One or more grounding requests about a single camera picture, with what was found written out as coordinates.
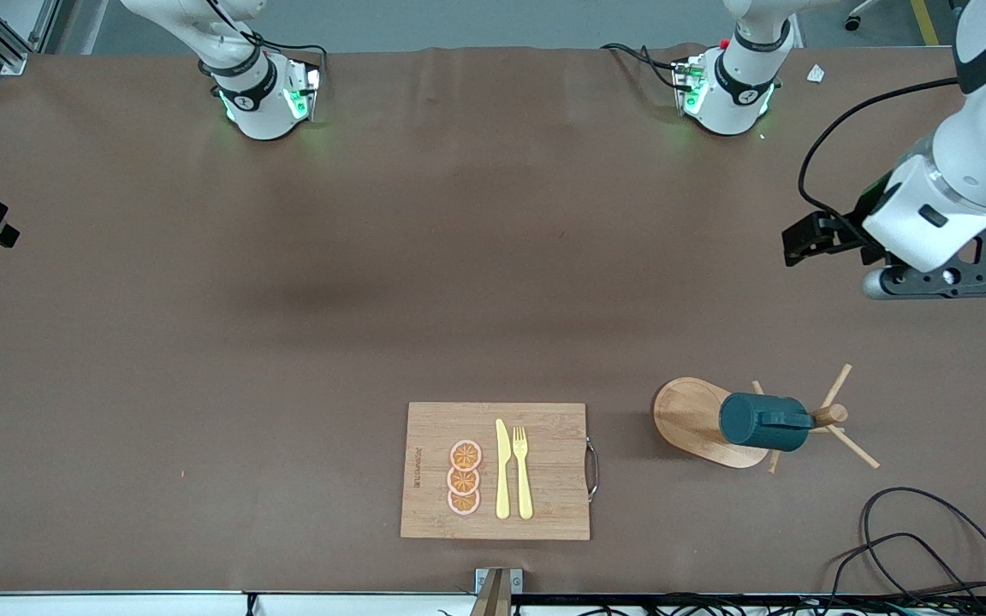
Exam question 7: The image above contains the dark teal cup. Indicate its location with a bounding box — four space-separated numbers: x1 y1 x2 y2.
719 392 816 453

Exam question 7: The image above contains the wooden cup rack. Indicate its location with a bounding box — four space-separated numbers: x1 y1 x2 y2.
652 364 881 474

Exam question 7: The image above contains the bamboo cutting board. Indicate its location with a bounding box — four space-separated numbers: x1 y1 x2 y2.
400 402 601 542

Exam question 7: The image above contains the yellow plastic fork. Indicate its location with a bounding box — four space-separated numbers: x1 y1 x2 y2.
513 426 535 520

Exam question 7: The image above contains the yellow plastic knife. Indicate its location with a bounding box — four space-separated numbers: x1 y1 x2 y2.
495 418 513 520

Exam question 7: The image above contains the black left base cable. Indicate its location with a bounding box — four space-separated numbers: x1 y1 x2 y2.
600 43 684 93

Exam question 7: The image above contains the black base cable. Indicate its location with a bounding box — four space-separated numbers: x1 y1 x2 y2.
245 33 329 65
600 43 684 93

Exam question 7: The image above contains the looped black cable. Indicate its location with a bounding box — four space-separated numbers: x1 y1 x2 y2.
825 486 986 616

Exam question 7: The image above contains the black right base cable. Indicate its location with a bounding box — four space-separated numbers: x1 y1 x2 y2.
245 33 329 65

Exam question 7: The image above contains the metal mount bracket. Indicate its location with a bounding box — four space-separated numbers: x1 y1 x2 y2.
469 567 524 616

